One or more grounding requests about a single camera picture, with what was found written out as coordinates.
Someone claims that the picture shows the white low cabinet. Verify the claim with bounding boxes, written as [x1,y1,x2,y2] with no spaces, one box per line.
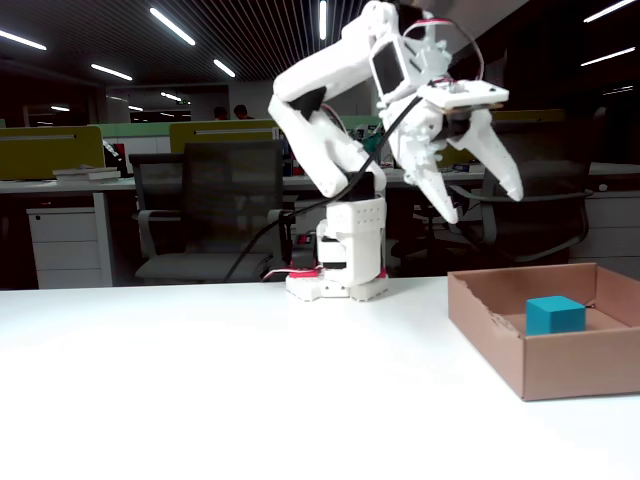
[569,189,640,264]

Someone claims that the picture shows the stack of books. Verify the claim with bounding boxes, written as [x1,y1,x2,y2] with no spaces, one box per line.
[52,165,122,185]

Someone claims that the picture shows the black mesh office chair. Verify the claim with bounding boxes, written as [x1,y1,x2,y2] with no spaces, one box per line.
[128,152,187,261]
[414,119,606,266]
[133,139,296,284]

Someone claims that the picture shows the black camera cable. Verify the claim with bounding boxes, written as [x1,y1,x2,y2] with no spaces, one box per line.
[223,94,424,282]

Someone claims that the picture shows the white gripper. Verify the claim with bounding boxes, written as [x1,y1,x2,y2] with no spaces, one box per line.
[381,86,525,225]

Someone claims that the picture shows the red white servo wire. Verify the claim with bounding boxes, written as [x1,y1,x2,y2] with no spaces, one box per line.
[262,266,326,284]
[402,18,486,82]

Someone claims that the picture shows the black bag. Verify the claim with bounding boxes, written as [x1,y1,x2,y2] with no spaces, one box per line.
[102,139,132,177]

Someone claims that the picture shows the light green desk partition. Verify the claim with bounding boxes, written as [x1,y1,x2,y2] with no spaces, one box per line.
[97,118,281,140]

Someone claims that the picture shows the white wrist camera plate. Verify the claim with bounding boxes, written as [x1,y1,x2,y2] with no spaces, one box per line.
[418,81,510,112]

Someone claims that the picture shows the white three-drawer cabinet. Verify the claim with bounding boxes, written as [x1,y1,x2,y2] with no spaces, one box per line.
[27,192,114,290]

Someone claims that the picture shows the blue cube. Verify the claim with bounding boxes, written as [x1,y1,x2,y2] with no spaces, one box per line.
[525,295,587,337]

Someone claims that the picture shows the brown cardboard box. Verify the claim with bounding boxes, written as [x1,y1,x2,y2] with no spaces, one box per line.
[447,262,640,403]

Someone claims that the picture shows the white office desk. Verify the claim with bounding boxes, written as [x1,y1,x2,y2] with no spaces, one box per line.
[0,174,321,290]
[382,162,640,190]

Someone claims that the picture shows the white studded base block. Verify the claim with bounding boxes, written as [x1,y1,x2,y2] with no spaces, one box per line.
[284,273,326,304]

